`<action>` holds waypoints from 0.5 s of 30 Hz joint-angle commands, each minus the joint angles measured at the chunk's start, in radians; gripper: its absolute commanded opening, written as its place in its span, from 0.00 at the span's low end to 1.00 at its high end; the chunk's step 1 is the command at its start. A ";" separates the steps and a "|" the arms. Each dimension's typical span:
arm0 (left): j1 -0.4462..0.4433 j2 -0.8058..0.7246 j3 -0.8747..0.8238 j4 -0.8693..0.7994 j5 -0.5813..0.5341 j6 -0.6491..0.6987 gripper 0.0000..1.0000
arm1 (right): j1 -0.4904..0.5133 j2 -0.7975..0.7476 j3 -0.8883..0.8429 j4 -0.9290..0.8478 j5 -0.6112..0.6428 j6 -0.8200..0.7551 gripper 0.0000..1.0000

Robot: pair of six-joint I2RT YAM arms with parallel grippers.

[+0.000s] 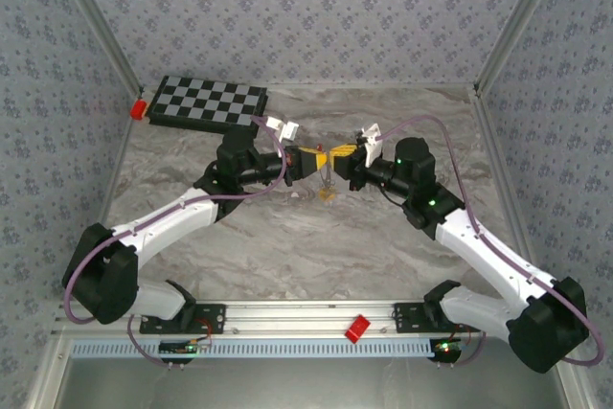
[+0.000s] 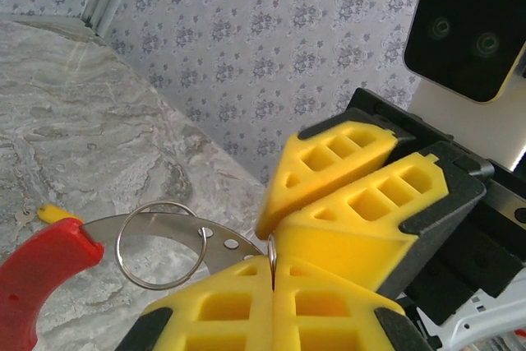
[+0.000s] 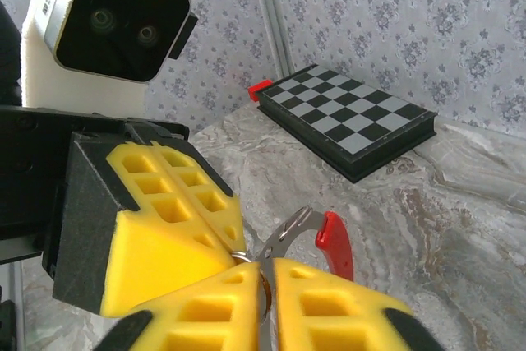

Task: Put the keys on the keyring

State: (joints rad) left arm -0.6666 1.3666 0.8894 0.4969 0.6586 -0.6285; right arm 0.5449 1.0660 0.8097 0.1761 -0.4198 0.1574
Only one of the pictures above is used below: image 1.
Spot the flat red block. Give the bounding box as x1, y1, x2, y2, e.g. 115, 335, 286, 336
344, 314, 373, 345

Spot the pale slotted cable duct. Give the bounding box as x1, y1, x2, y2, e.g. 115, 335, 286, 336
70, 337, 438, 359

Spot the grey metal panel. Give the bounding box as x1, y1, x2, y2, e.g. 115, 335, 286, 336
57, 355, 569, 409

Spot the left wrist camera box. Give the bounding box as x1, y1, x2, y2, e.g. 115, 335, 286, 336
265, 115, 301, 142

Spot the black grey chessboard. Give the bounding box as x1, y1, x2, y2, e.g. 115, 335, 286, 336
146, 75, 268, 139

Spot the aluminium frame rail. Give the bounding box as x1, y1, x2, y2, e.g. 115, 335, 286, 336
265, 81, 480, 92
74, 92, 145, 303
471, 85, 547, 288

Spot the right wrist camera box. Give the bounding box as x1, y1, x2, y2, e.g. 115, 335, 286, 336
353, 123, 384, 169

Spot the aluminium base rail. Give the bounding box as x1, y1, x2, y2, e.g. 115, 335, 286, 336
51, 298, 574, 336

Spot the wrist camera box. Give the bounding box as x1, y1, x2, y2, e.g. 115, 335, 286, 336
265, 115, 301, 142
353, 123, 384, 169

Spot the metal keyring with red handle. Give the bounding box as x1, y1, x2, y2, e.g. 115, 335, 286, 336
314, 142, 336, 190

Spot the purple cable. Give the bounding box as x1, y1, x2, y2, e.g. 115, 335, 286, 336
379, 114, 604, 368
61, 114, 289, 370

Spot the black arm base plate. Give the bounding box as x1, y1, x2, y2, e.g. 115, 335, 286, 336
393, 302, 483, 333
139, 303, 227, 335

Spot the aluminium frame post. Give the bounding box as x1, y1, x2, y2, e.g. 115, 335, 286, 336
26, 336, 73, 409
47, 0, 145, 97
548, 360, 593, 409
473, 0, 571, 94

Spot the small circuit board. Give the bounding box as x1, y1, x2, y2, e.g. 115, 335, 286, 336
430, 339, 466, 357
158, 339, 213, 357

